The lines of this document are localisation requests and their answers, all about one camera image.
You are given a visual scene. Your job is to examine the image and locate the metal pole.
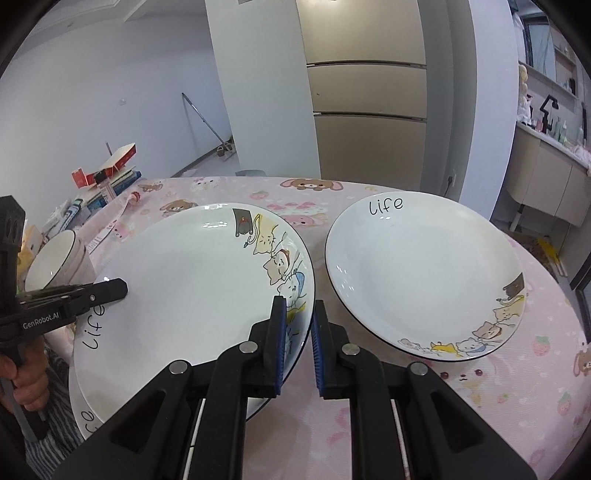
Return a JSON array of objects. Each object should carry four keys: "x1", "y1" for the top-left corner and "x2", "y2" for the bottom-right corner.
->
[{"x1": 181, "y1": 92, "x2": 232, "y2": 149}]

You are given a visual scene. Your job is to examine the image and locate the white cat print plate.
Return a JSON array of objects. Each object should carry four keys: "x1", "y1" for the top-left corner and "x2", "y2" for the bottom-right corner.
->
[
  {"x1": 73, "y1": 203, "x2": 317, "y2": 428},
  {"x1": 68, "y1": 364, "x2": 273, "y2": 441},
  {"x1": 325, "y1": 191, "x2": 527, "y2": 360}
]

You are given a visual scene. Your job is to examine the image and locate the pink bear print tablecloth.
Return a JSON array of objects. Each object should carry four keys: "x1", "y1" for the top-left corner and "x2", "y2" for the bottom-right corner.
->
[{"x1": 44, "y1": 176, "x2": 591, "y2": 480}]

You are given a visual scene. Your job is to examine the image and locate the small red box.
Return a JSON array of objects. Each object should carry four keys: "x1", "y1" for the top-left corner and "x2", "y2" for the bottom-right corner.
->
[{"x1": 71, "y1": 167, "x2": 110, "y2": 188}]

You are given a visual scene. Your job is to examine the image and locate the gold three-door fridge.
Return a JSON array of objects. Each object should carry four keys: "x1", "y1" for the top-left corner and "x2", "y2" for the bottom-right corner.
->
[{"x1": 295, "y1": 0, "x2": 428, "y2": 193}]

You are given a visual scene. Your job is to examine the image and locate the blonde doll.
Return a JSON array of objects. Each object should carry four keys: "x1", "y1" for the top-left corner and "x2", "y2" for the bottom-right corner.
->
[{"x1": 516, "y1": 64, "x2": 533, "y2": 121}]

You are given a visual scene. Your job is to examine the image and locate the yellow object on floor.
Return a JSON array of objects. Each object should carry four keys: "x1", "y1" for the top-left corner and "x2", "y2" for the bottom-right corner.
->
[{"x1": 534, "y1": 237, "x2": 570, "y2": 278}]

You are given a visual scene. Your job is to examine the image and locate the stack of books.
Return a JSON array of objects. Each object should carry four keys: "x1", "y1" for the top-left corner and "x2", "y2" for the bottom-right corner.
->
[{"x1": 87, "y1": 170, "x2": 142, "y2": 209}]

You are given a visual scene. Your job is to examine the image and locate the bathroom mirror cabinet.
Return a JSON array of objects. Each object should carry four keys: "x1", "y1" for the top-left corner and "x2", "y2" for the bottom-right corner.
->
[{"x1": 519, "y1": 13, "x2": 579, "y2": 99}]

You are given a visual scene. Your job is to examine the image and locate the small white blue box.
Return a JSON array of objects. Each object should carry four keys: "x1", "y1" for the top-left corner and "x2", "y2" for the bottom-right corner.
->
[{"x1": 43, "y1": 198, "x2": 86, "y2": 241}]

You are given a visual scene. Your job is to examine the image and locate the open red white carton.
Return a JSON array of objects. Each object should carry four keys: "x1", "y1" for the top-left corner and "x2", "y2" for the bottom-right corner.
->
[{"x1": 99, "y1": 143, "x2": 138, "y2": 179}]

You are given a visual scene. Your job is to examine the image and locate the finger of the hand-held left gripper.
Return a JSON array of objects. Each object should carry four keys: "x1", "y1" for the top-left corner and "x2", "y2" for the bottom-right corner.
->
[{"x1": 19, "y1": 278, "x2": 129, "y2": 315}]

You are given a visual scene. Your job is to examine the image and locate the black faucet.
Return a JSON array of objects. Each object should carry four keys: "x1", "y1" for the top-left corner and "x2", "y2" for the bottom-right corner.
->
[{"x1": 537, "y1": 94, "x2": 561, "y2": 136}]

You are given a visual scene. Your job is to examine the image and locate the toiletry bottles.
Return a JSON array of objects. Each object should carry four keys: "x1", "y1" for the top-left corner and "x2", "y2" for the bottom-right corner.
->
[{"x1": 551, "y1": 115, "x2": 587, "y2": 146}]

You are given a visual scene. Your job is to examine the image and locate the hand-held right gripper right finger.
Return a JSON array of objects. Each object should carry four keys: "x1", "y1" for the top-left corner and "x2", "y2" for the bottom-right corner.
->
[{"x1": 310, "y1": 300, "x2": 539, "y2": 480}]

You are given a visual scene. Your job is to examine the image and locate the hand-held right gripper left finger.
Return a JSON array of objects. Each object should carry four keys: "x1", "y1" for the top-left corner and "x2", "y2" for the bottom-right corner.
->
[{"x1": 55, "y1": 295, "x2": 288, "y2": 480}]

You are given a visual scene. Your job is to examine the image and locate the yellow tissue pack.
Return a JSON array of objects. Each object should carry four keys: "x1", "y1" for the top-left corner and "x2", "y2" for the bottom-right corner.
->
[{"x1": 17, "y1": 225, "x2": 45, "y2": 260}]

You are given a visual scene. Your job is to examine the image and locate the white ribbed bowl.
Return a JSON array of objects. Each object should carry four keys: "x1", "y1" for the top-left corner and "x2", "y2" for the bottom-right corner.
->
[{"x1": 25, "y1": 229, "x2": 94, "y2": 292}]

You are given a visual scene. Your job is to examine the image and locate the long paper leaflet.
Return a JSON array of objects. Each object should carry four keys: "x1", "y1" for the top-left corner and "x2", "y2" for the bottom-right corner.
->
[{"x1": 87, "y1": 191, "x2": 140, "y2": 254}]

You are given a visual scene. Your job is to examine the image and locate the person's left hand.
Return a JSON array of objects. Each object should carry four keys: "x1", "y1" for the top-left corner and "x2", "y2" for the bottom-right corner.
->
[{"x1": 0, "y1": 342, "x2": 49, "y2": 416}]

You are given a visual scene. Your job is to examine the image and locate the beige vanity cabinet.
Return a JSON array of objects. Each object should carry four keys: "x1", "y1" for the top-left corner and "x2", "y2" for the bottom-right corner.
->
[{"x1": 502, "y1": 124, "x2": 591, "y2": 228}]

